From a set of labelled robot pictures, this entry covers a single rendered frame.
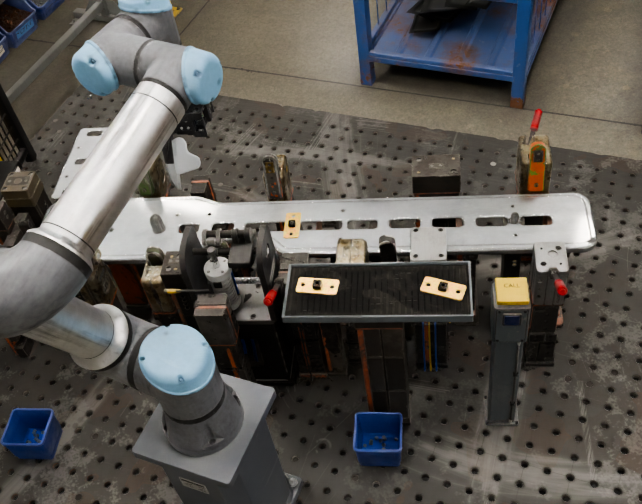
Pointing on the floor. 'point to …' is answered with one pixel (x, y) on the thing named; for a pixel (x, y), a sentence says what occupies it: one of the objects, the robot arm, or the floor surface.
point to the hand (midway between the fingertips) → (184, 161)
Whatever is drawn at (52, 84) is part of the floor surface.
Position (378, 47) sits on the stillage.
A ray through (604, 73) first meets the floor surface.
